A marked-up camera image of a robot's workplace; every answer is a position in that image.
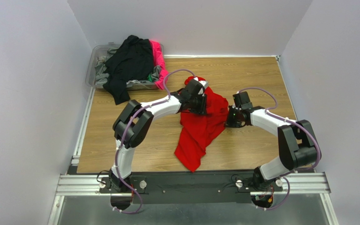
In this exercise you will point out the pink t-shirt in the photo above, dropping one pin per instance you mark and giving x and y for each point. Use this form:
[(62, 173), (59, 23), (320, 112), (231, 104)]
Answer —
[(159, 71)]

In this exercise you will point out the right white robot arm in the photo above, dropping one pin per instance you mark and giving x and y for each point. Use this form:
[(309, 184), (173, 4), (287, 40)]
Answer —
[(297, 145)]

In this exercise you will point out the green garment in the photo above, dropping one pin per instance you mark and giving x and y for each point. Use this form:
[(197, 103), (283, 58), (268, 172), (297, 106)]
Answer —
[(150, 78)]

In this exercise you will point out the clear plastic bin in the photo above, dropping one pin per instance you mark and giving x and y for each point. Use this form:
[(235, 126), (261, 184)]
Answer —
[(97, 51)]

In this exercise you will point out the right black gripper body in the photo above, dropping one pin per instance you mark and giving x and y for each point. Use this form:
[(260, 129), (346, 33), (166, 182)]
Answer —
[(231, 120)]

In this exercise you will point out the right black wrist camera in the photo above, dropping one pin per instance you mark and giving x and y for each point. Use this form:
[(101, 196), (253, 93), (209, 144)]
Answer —
[(242, 101)]

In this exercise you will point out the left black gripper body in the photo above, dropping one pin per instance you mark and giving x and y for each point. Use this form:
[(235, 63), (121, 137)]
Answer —
[(200, 105)]

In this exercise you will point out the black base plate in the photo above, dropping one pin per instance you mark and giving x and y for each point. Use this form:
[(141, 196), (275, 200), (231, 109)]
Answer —
[(225, 186)]

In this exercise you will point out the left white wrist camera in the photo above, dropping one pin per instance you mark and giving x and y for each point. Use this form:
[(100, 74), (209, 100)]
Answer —
[(204, 85)]

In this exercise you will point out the red t-shirt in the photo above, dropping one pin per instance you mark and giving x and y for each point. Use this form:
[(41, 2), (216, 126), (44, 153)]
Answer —
[(198, 131)]

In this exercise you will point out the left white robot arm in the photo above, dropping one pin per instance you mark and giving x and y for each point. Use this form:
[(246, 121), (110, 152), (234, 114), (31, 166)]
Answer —
[(132, 125)]

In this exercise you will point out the black t-shirt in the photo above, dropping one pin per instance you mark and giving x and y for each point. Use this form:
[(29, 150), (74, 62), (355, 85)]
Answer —
[(133, 60)]

